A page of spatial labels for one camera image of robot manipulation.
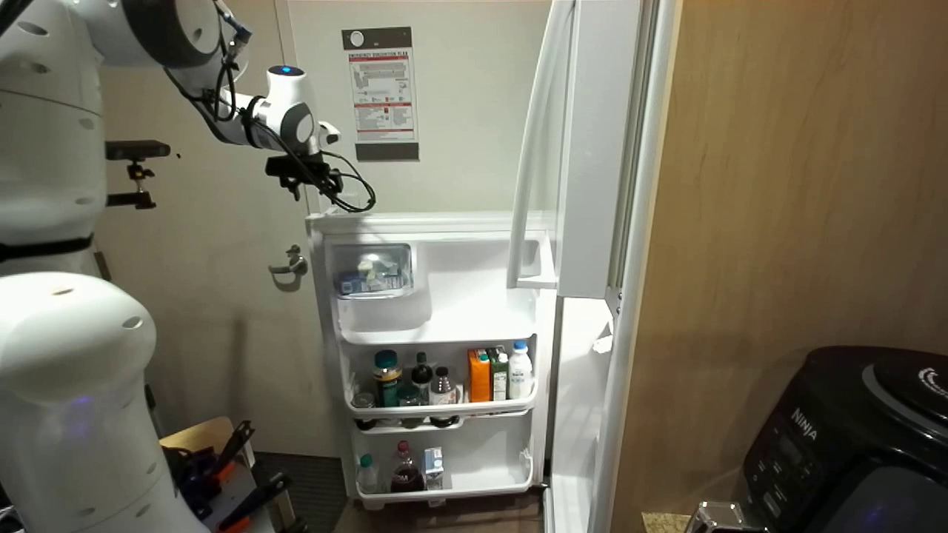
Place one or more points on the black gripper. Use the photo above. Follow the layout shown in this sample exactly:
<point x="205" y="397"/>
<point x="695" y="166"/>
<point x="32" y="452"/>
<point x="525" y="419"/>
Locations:
<point x="303" y="163"/>

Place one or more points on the white bottom fridge door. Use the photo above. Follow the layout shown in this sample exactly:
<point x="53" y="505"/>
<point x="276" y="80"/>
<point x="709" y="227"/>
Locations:
<point x="475" y="298"/>

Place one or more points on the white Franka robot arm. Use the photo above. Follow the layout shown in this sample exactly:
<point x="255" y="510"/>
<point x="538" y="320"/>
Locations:
<point x="61" y="373"/>

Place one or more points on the metal door lever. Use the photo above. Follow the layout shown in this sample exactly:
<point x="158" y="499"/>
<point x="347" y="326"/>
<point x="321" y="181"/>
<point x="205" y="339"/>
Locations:
<point x="290" y="268"/>

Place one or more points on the white room door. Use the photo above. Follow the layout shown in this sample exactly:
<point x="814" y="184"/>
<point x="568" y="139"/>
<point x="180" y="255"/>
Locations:
<point x="218" y="314"/>

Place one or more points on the white freezer door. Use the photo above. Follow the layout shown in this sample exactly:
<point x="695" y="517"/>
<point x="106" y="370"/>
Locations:
<point x="596" y="150"/>

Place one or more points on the white upright fridge body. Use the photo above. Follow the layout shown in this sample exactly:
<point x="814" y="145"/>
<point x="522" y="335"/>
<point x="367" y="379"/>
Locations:
<point x="578" y="415"/>

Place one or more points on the teal green bottle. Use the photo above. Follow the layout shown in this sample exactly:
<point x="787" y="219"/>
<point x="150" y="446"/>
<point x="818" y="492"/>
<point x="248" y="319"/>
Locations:
<point x="386" y="379"/>

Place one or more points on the dark sauce bottle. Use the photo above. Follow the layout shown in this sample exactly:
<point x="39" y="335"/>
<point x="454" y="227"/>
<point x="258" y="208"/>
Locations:
<point x="421" y="379"/>

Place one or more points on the small dark capped bottle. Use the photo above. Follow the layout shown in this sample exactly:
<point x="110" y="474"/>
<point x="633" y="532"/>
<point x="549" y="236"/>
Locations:
<point x="444" y="385"/>

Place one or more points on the orange bottle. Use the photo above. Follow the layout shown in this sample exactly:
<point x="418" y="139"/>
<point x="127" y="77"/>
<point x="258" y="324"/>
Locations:
<point x="479" y="376"/>

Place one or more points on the green white bottle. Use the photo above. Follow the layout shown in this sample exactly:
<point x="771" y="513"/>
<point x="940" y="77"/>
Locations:
<point x="500" y="376"/>

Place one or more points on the white bottle blue cap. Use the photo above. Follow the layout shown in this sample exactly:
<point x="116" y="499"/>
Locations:
<point x="521" y="373"/>

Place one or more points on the clear bottle green cap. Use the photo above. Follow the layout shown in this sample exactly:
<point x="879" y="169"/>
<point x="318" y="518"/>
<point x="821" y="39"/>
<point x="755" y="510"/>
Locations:
<point x="368" y="474"/>

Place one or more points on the dark red bottle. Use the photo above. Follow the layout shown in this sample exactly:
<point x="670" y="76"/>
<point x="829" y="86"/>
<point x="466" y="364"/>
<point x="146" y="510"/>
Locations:
<point x="408" y="471"/>

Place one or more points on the small clear jar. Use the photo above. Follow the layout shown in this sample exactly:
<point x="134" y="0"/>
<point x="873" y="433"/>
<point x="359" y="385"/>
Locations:
<point x="433" y="470"/>

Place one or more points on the wooden side panel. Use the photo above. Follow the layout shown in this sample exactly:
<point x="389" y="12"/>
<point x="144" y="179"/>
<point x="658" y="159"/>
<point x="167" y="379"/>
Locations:
<point x="789" y="197"/>

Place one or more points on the black air fryer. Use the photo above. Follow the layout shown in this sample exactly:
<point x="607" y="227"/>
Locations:
<point x="860" y="462"/>

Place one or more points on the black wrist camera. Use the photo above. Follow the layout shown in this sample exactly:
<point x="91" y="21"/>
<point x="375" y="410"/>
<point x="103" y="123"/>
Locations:
<point x="330" y="184"/>

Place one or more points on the wall poster with red print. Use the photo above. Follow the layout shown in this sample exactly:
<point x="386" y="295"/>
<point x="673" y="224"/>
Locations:
<point x="384" y="98"/>

